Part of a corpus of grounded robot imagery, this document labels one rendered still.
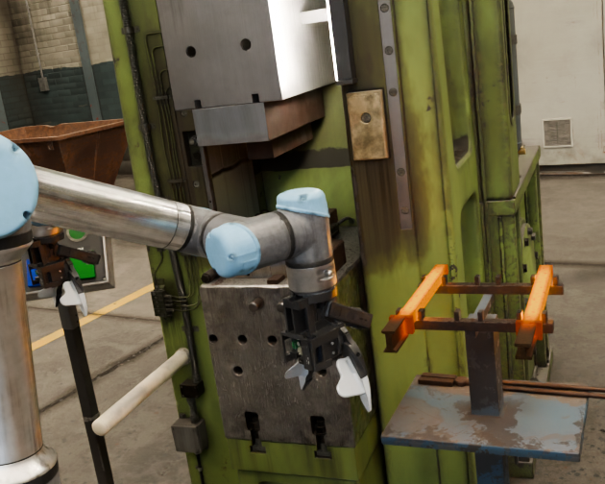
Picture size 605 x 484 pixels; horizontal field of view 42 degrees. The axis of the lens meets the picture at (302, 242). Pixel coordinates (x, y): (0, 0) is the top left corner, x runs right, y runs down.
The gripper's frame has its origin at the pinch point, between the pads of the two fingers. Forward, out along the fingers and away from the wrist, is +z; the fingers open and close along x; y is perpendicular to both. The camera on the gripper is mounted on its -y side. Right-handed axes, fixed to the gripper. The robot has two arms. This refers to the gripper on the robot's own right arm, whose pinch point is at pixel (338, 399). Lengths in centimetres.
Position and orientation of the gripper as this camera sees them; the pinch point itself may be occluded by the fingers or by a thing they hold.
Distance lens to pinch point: 130.5
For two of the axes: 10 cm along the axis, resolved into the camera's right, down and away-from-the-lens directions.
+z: 1.3, 9.6, 2.6
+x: 6.9, 1.0, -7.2
